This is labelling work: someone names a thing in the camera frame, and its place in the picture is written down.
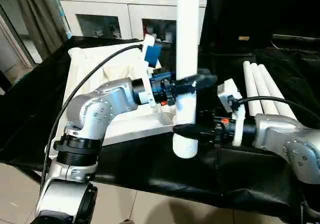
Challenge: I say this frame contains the white sideboard cabinet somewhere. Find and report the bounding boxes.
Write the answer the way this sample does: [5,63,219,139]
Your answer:
[57,0,208,47]

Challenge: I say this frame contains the white plastic table leg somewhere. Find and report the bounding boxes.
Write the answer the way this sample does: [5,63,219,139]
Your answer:
[250,62,281,116]
[242,60,263,117]
[171,0,201,160]
[257,63,298,121]

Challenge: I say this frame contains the grey curtain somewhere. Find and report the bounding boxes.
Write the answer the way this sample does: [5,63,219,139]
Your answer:
[12,0,68,57]

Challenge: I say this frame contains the black mat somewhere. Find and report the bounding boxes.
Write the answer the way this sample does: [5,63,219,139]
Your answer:
[0,35,320,222]

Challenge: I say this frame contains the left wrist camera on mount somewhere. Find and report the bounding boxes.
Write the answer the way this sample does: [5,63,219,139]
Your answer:
[141,33,164,108]

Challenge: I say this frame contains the black speaker with gold label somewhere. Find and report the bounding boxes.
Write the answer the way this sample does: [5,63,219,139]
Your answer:
[204,0,273,57]

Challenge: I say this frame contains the dark metal bar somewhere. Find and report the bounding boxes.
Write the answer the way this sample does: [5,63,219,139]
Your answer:
[271,33,320,42]

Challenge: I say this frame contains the white plastic table top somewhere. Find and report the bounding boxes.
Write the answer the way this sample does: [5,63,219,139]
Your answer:
[44,41,182,161]

